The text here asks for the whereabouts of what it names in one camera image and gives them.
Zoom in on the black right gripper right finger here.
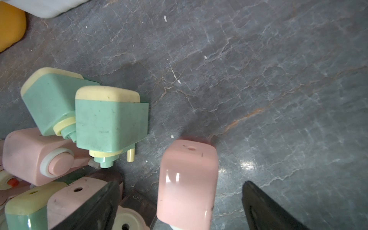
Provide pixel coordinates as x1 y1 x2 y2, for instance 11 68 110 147
242 181 307 230

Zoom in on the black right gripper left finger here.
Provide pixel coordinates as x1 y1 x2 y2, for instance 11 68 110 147
53 181 120 230

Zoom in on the white plastic storage tray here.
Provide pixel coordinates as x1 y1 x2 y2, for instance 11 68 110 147
4 0 89 19

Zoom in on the yellow plastic storage tray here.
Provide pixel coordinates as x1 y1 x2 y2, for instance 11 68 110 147
1 1 26 52

